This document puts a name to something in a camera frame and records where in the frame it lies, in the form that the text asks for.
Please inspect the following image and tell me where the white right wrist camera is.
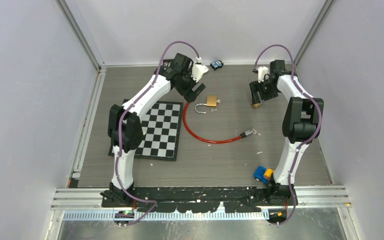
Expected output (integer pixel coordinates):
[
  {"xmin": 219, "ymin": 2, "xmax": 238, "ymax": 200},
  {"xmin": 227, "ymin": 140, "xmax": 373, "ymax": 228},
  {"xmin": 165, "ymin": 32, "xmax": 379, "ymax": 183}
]
[{"xmin": 256, "ymin": 66, "xmax": 270, "ymax": 83}]

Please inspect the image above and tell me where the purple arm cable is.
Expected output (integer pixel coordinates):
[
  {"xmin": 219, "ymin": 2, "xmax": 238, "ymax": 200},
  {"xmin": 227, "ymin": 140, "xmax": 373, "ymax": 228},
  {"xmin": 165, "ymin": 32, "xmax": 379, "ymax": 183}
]
[
  {"xmin": 252, "ymin": 44, "xmax": 323, "ymax": 227},
  {"xmin": 113, "ymin": 41, "xmax": 202, "ymax": 227}
]

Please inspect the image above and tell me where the black white chessboard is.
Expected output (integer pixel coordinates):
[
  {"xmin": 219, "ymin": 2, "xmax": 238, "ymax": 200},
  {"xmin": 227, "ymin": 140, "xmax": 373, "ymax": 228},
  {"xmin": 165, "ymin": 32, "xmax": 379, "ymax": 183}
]
[{"xmin": 108, "ymin": 98, "xmax": 184, "ymax": 162}]

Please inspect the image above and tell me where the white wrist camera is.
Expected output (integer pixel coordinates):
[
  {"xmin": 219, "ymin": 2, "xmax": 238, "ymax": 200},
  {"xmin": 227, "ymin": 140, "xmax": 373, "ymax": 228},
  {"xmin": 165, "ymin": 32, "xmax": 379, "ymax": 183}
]
[
  {"xmin": 256, "ymin": 66, "xmax": 270, "ymax": 83},
  {"xmin": 190, "ymin": 63, "xmax": 209, "ymax": 83}
]

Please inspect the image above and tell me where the small black square box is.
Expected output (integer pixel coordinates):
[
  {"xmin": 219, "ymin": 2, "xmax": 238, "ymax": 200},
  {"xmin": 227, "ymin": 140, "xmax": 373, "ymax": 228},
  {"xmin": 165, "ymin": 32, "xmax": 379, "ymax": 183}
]
[{"xmin": 162, "ymin": 59, "xmax": 174, "ymax": 68}]

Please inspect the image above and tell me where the red cable lock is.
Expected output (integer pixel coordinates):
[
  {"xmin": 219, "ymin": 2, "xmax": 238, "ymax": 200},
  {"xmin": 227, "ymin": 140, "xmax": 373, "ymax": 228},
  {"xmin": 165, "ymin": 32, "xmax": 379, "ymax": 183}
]
[{"xmin": 182, "ymin": 102, "xmax": 255, "ymax": 145}]

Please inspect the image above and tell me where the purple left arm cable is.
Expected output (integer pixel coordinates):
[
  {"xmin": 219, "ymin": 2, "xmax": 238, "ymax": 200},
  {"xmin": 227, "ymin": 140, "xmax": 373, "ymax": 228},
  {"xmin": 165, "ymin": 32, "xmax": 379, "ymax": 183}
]
[{"xmin": 113, "ymin": 41, "xmax": 202, "ymax": 227}]

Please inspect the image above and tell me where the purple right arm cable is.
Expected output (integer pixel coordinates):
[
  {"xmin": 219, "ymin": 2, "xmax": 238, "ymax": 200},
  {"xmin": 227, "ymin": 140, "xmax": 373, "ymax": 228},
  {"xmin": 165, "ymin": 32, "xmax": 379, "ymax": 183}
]
[{"xmin": 252, "ymin": 44, "xmax": 323, "ymax": 227}]

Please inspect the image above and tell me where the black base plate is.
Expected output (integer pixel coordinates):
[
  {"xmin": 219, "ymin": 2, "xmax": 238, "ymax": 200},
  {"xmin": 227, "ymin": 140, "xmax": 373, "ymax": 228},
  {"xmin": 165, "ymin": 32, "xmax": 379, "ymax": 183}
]
[{"xmin": 100, "ymin": 186, "xmax": 298, "ymax": 214}]

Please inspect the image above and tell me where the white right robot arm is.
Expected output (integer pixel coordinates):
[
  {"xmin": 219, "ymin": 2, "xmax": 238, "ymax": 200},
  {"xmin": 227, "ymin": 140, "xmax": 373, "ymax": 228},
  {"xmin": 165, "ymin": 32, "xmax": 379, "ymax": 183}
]
[{"xmin": 249, "ymin": 60, "xmax": 324, "ymax": 205}]

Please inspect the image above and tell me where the silver key bunch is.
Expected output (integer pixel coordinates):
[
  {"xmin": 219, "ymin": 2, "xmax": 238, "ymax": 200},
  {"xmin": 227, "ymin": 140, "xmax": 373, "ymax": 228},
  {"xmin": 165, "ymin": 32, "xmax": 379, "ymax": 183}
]
[{"xmin": 252, "ymin": 128, "xmax": 262, "ymax": 136}]

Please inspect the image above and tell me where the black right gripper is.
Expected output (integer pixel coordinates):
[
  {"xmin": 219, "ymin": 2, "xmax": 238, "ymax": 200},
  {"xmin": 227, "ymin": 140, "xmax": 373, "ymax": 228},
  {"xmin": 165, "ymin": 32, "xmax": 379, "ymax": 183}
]
[{"xmin": 249, "ymin": 77, "xmax": 278, "ymax": 105}]

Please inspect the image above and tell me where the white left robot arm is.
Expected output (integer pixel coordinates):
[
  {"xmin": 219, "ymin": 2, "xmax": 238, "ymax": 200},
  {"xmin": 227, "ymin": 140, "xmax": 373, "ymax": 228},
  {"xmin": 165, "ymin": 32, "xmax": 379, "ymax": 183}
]
[{"xmin": 101, "ymin": 53, "xmax": 209, "ymax": 207}]

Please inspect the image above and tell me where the blue owl eraser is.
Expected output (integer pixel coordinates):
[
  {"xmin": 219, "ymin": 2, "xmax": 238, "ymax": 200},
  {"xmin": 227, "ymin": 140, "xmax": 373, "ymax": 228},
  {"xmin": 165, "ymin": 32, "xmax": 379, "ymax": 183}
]
[{"xmin": 210, "ymin": 59, "xmax": 224, "ymax": 71}]

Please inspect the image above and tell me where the blue yellow toy car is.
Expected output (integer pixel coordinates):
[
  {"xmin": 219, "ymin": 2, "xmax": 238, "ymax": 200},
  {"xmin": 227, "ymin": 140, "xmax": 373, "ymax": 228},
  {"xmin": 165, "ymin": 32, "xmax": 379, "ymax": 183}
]
[{"xmin": 253, "ymin": 166, "xmax": 274, "ymax": 184}]

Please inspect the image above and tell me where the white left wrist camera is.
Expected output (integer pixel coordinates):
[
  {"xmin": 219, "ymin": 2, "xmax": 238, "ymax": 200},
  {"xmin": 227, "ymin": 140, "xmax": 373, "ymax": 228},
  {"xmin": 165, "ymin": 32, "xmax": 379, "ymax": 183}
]
[{"xmin": 190, "ymin": 63, "xmax": 209, "ymax": 83}]

